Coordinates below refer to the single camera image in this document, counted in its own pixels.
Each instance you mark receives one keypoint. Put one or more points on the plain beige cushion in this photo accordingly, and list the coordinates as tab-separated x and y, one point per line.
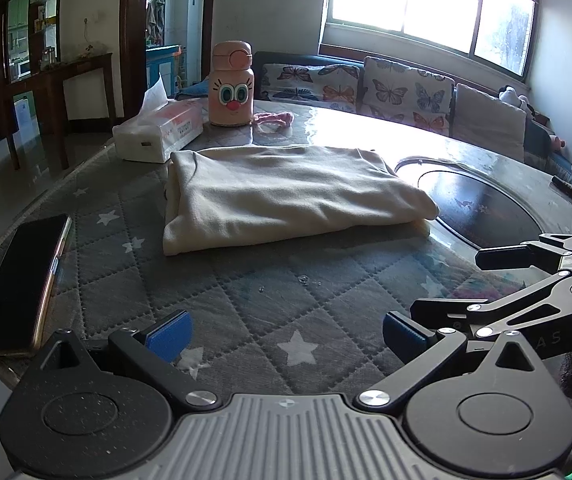
490	120

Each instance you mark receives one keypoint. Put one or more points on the cream shirt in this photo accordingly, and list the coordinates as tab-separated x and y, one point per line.
291	195

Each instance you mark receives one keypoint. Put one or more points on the round dark glass turntable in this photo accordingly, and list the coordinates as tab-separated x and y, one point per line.
475	205

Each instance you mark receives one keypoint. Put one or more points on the black and white plush toy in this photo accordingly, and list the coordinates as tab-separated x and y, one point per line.
513	97

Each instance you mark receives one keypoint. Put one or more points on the black smartphone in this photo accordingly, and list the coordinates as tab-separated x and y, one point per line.
21	280

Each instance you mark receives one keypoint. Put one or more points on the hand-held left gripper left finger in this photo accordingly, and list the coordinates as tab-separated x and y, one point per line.
168	335

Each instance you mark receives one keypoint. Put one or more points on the pink plush toy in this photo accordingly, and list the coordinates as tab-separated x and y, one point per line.
556	142

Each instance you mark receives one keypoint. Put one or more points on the dark wooden console table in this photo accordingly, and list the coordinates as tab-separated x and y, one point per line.
81	66

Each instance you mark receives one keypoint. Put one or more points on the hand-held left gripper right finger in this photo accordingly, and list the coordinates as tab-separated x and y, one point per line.
405	335

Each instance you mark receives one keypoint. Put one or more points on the hanging grey garment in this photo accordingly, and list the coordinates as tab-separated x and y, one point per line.
155	15

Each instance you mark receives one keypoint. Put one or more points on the butterfly print cushion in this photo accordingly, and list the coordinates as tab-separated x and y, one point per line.
311	87
405	95

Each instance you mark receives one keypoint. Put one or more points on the large window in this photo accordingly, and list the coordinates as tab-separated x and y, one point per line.
415	0

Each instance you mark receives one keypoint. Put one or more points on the blue cloth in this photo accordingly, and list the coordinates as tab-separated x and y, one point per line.
193	91

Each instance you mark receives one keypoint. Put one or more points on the blue cabinet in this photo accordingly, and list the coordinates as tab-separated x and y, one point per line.
162	67

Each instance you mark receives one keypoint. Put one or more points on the white microwave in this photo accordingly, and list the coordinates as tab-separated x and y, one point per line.
23	67

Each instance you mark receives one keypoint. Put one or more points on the dark blue sofa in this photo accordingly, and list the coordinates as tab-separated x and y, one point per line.
540	135

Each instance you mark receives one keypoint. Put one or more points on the white tissue pack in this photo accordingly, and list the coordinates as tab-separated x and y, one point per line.
158	132

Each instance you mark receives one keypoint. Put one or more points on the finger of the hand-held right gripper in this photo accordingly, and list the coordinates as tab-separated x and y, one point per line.
510	255
445	307

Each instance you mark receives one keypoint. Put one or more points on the pink cartoon-face water bottle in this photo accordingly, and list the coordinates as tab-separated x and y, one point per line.
231	95

